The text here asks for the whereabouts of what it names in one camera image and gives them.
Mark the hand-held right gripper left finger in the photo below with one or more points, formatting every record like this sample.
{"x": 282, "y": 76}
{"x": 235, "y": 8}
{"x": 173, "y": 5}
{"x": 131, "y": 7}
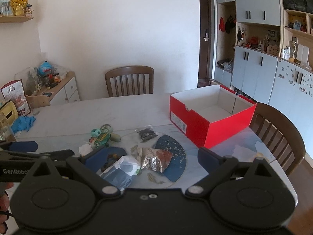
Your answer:
{"x": 90, "y": 160}

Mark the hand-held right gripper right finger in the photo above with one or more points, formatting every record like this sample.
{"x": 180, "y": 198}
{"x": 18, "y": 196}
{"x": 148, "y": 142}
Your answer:
{"x": 207, "y": 156}

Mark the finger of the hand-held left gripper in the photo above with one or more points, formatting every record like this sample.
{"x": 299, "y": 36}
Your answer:
{"x": 24, "y": 156}
{"x": 22, "y": 146}

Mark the white tissue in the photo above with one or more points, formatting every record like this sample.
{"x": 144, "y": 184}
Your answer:
{"x": 85, "y": 149}

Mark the green printed packet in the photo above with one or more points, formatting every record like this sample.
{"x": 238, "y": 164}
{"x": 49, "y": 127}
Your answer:
{"x": 102, "y": 140}

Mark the red shoe box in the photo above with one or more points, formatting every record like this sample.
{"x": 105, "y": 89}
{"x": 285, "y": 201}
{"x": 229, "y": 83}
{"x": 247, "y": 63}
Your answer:
{"x": 195, "y": 124}

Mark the white plastic bag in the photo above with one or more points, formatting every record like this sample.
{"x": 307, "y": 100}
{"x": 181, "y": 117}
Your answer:
{"x": 124, "y": 164}

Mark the silver foil packet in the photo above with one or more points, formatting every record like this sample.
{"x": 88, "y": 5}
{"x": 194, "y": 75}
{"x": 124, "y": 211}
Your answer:
{"x": 154, "y": 162}

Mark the person's left hand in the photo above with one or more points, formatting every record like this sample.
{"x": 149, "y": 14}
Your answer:
{"x": 3, "y": 200}

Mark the yellow tissue box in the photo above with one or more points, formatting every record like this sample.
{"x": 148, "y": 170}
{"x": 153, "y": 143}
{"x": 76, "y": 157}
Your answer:
{"x": 8, "y": 113}

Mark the blue printed table mat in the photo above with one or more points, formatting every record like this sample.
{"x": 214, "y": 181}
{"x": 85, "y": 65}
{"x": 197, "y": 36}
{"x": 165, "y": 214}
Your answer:
{"x": 171, "y": 156}

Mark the glass cup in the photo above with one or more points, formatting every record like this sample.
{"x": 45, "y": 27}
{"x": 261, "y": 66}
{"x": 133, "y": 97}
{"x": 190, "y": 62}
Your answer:
{"x": 36, "y": 111}

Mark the wooden holder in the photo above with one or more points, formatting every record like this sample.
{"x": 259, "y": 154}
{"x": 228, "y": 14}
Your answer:
{"x": 36, "y": 100}

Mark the red white paper bag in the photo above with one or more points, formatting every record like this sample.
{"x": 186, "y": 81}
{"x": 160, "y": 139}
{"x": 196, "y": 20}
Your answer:
{"x": 14, "y": 95}

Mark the blue oval dish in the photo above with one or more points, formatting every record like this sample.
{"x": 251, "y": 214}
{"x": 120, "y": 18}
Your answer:
{"x": 47, "y": 93}

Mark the bag of black screws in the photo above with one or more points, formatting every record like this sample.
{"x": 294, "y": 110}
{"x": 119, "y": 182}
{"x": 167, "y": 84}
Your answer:
{"x": 146, "y": 134}

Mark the plant in clear wrap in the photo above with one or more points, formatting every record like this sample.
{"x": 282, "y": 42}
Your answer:
{"x": 29, "y": 78}

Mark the row of shoes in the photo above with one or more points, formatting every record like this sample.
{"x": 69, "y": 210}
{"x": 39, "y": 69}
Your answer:
{"x": 240, "y": 94}

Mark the white sideboard cabinet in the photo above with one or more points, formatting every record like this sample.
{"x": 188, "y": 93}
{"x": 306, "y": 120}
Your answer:
{"x": 71, "y": 88}

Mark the patterned rug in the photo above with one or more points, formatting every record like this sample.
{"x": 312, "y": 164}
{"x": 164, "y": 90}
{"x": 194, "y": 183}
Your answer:
{"x": 203, "y": 81}

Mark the pair of white slippers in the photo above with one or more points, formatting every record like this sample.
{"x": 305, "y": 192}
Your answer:
{"x": 211, "y": 80}

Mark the blue globe toy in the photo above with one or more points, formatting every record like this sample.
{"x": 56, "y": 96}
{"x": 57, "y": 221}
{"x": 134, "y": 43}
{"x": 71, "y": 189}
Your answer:
{"x": 45, "y": 67}

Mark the clear crumpled plastic bag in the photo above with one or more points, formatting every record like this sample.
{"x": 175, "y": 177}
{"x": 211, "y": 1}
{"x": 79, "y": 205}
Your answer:
{"x": 62, "y": 71}

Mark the wooden chair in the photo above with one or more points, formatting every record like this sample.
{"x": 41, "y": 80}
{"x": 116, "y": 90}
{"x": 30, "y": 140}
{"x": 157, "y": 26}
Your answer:
{"x": 288, "y": 124}
{"x": 127, "y": 69}

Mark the dark bag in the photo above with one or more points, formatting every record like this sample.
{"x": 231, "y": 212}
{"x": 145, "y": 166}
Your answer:
{"x": 223, "y": 61}

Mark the small door stickers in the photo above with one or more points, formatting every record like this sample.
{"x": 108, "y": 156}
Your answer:
{"x": 303, "y": 80}

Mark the red hanging cloth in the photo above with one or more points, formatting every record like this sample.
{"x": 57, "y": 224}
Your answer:
{"x": 221, "y": 24}

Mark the brown door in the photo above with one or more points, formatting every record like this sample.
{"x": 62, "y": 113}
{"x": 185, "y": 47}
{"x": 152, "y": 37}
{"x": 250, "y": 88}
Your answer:
{"x": 204, "y": 17}

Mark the gold ornament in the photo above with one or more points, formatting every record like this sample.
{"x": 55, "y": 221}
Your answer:
{"x": 19, "y": 3}

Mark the grey blue cupboard unit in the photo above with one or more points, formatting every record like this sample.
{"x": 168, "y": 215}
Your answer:
{"x": 256, "y": 5}

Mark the wooden wall shelf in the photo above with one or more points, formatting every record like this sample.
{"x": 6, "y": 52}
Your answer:
{"x": 14, "y": 18}

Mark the photo frame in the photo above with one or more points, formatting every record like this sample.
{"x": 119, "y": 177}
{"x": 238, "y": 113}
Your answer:
{"x": 6, "y": 7}

